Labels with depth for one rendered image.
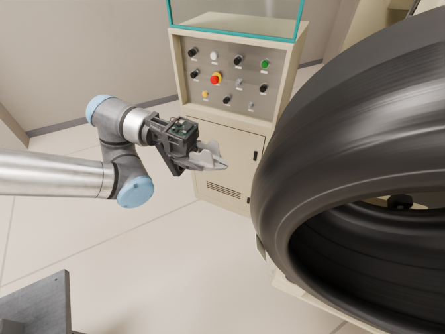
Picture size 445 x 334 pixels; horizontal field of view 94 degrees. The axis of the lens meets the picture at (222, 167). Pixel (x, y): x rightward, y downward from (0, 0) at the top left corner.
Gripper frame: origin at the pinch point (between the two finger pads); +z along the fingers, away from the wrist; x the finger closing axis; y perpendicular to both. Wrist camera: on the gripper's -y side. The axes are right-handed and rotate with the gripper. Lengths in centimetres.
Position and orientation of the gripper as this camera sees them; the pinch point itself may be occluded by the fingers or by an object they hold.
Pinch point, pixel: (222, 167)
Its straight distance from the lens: 50.1
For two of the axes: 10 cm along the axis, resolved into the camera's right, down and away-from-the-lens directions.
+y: 1.1, -6.5, -7.5
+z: 9.0, 3.8, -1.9
